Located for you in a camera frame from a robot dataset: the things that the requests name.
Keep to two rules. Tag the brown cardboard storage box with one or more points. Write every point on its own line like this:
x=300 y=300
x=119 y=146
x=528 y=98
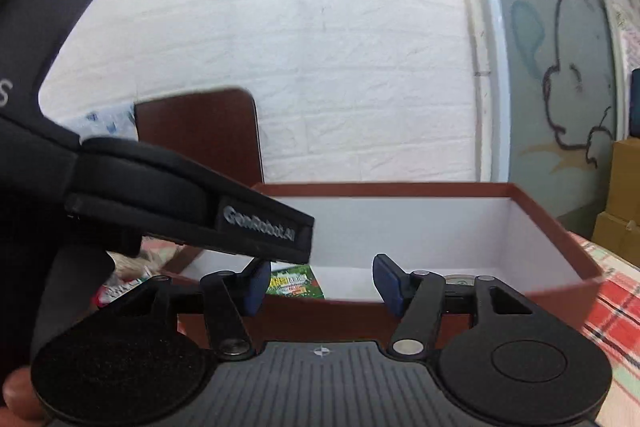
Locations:
x=448 y=228

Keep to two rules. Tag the person's hand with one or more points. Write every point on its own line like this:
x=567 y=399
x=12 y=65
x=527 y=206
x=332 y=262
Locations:
x=21 y=406

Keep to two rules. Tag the upper cardboard carton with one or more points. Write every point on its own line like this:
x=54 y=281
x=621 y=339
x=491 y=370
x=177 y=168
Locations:
x=624 y=190

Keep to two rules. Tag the cardboard carton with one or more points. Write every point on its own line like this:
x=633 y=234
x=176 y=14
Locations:
x=619 y=236
x=624 y=190

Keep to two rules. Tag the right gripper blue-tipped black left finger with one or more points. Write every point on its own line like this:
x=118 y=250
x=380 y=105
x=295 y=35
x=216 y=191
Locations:
x=150 y=352

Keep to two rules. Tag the dark blue chair back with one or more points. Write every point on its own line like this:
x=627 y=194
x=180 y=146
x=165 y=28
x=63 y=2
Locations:
x=634 y=104

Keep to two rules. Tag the small green snack pack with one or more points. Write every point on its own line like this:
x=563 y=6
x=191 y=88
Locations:
x=298 y=281

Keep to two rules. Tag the plaid red bedspread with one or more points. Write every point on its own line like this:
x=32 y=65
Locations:
x=612 y=323

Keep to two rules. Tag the floral pillow in plastic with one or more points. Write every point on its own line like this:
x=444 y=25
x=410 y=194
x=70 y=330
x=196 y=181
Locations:
x=117 y=121

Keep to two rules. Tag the lower cardboard carton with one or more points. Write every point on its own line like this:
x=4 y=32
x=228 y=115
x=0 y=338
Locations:
x=619 y=236

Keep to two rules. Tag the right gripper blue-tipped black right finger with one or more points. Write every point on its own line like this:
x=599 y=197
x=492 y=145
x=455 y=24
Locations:
x=493 y=353

